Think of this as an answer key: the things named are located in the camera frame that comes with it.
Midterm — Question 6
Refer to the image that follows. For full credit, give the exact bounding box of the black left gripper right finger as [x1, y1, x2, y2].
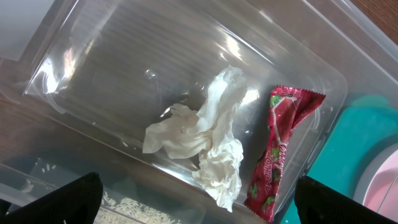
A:
[294, 176, 397, 224]

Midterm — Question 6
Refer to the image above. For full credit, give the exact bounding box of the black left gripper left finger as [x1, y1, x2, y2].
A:
[1, 172, 103, 224]

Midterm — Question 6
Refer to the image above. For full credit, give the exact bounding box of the red snack wrapper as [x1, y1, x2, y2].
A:
[244, 85, 325, 222]

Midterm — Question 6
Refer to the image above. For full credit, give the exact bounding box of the white napkin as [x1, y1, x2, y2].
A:
[142, 66, 248, 212]

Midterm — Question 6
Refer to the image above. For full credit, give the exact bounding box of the clear plastic waste bin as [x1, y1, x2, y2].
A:
[1, 0, 397, 223]

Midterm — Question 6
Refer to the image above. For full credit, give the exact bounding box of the pile of white rice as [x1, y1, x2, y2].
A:
[21, 161, 184, 224]

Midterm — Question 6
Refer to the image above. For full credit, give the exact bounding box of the black plastic tray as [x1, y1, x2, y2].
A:
[1, 164, 207, 223]

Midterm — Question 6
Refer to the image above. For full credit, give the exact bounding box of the white pink-rimmed plate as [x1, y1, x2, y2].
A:
[353, 144, 397, 222]

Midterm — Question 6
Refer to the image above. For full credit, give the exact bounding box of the teal plastic tray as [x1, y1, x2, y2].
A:
[279, 95, 398, 224]

